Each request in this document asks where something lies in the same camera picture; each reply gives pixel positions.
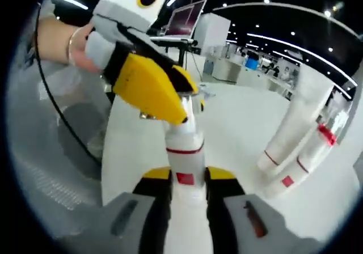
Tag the blue water jug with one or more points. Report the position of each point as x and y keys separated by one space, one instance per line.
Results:
x=251 y=62

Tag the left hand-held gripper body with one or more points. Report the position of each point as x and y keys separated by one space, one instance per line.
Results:
x=127 y=4

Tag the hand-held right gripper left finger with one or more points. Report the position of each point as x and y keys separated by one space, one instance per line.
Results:
x=130 y=220

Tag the person's grey clothing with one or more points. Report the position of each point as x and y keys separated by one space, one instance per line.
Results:
x=51 y=186

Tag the white skincare bottle red collar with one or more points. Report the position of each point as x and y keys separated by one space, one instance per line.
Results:
x=310 y=153

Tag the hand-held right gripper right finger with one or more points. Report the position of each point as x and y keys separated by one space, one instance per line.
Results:
x=238 y=222

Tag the laptop on stand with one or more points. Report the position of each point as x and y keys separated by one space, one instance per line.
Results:
x=184 y=18

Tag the white skincare tube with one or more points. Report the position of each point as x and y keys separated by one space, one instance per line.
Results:
x=300 y=118

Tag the person's left hand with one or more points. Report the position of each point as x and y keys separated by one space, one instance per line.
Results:
x=80 y=54

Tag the black-legged standing desk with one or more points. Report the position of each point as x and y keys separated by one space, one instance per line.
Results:
x=170 y=39

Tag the long white counter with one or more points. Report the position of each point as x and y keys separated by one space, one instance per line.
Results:
x=255 y=78

